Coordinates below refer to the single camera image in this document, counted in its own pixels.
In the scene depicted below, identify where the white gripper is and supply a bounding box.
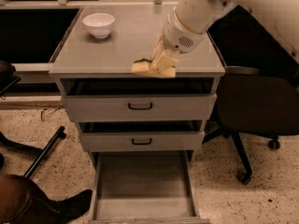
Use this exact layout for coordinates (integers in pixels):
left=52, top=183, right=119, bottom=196
left=149, top=7, right=205, bottom=72

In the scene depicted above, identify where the green and yellow sponge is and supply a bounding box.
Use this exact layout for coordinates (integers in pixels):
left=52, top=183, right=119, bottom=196
left=132, top=59, right=176, bottom=78

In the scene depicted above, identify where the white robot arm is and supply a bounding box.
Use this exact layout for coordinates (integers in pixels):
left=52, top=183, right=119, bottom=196
left=149, top=0, right=299, bottom=71

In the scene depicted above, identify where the top grey drawer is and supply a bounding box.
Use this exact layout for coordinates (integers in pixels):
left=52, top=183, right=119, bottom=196
left=62, top=77, right=216, bottom=122

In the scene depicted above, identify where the grey drawer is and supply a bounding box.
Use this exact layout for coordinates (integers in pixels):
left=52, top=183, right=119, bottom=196
left=62, top=77, right=216, bottom=122
left=78, top=120, right=205, bottom=152
left=88, top=151, right=210, bottom=224

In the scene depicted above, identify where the grey drawer cabinet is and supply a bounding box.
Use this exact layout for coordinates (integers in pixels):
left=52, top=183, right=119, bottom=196
left=50, top=4, right=224, bottom=159

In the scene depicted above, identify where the middle grey drawer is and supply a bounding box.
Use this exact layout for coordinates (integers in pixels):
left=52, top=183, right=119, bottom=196
left=78, top=120, right=205, bottom=152

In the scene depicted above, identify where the bottom grey drawer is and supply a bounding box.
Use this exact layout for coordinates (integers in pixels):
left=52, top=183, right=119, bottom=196
left=88, top=151, right=210, bottom=224

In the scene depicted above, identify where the white ceramic bowl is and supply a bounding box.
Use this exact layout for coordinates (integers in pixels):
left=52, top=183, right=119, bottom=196
left=83, top=13, right=115, bottom=38

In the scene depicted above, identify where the black office chair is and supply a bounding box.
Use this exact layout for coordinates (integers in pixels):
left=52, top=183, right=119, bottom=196
left=204, top=7, right=299, bottom=184

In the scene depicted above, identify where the black chair base leg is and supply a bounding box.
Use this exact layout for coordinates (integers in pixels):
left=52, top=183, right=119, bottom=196
left=0, top=126, right=66, bottom=178

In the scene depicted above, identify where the black chair seat at left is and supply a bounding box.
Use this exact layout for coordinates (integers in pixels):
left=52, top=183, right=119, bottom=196
left=0, top=61, right=21, bottom=96

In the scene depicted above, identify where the person's dark shoe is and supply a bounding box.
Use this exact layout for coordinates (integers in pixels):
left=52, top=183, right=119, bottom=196
left=59, top=189, right=93, bottom=224

